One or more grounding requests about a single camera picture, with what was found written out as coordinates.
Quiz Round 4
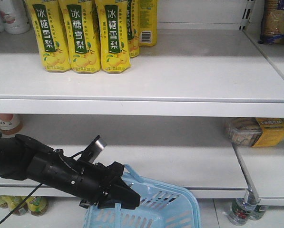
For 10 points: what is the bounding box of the clear cookie box yellow label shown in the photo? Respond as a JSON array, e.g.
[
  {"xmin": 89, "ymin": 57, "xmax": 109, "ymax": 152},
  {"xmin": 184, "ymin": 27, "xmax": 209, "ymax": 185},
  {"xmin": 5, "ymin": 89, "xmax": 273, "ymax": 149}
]
[{"xmin": 225, "ymin": 117, "xmax": 284, "ymax": 147}]

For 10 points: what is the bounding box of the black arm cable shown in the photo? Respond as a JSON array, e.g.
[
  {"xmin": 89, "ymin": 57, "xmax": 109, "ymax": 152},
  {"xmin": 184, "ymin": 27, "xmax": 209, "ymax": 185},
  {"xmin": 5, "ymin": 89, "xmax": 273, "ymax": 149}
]
[{"xmin": 0, "ymin": 182, "xmax": 42, "ymax": 228}]

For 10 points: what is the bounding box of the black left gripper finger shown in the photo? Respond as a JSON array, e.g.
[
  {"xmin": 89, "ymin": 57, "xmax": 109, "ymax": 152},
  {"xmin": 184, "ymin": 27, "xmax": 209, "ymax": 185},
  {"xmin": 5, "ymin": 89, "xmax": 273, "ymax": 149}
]
[{"xmin": 98, "ymin": 177, "xmax": 141, "ymax": 209}]

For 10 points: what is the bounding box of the light blue plastic basket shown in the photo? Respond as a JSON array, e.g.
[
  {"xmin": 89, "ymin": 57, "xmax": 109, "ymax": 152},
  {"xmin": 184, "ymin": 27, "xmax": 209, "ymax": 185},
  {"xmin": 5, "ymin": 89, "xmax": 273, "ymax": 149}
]
[{"xmin": 83, "ymin": 164, "xmax": 201, "ymax": 228}]

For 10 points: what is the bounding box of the clear water bottle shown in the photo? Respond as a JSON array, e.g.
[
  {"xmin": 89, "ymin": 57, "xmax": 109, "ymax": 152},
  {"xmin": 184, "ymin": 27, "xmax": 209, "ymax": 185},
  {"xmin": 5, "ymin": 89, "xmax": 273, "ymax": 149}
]
[{"xmin": 227, "ymin": 197, "xmax": 257, "ymax": 226}]

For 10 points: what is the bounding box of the yellow pear drink bottle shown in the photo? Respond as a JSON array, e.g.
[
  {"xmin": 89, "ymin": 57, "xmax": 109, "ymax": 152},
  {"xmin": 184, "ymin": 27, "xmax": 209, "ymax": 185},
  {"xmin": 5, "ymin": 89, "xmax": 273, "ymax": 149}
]
[
  {"xmin": 95, "ymin": 0, "xmax": 131, "ymax": 73},
  {"xmin": 139, "ymin": 0, "xmax": 158, "ymax": 47},
  {"xmin": 126, "ymin": 0, "xmax": 139, "ymax": 58},
  {"xmin": 25, "ymin": 0, "xmax": 71, "ymax": 72},
  {"xmin": 59, "ymin": 0, "xmax": 101, "ymax": 74}
]

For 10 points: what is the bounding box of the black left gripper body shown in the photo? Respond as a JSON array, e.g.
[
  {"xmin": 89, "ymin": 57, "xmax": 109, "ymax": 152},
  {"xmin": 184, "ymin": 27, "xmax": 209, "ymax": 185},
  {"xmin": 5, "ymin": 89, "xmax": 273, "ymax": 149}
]
[{"xmin": 27, "ymin": 150, "xmax": 125, "ymax": 208}]

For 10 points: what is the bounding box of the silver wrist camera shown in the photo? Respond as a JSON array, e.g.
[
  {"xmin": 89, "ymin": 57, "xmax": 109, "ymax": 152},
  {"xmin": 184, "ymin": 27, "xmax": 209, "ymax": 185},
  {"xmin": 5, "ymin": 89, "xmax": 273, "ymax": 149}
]
[{"xmin": 80, "ymin": 135, "xmax": 107, "ymax": 163}]

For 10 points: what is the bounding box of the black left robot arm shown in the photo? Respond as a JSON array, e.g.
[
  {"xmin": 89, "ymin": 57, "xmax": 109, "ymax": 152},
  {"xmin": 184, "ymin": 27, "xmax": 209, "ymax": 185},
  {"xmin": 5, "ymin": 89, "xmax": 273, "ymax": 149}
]
[{"xmin": 0, "ymin": 133, "xmax": 141, "ymax": 209}]

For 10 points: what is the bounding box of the biscuit bag blue yellow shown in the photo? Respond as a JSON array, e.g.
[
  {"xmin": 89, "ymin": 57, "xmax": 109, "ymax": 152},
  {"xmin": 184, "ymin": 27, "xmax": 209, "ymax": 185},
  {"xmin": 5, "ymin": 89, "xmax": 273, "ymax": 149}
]
[{"xmin": 260, "ymin": 0, "xmax": 284, "ymax": 45}]

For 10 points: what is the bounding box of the white peach drink bottle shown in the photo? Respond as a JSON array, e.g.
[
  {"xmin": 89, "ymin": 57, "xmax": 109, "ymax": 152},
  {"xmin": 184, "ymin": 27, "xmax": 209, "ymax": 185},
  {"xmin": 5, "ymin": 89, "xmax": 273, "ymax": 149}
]
[{"xmin": 0, "ymin": 0, "xmax": 30, "ymax": 35}]

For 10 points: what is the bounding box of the orange juice bottle t100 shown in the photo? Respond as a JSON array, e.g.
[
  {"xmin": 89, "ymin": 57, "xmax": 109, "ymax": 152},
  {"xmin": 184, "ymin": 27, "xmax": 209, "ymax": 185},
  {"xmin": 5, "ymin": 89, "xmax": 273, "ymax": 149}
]
[{"xmin": 0, "ymin": 114, "xmax": 23, "ymax": 135}]

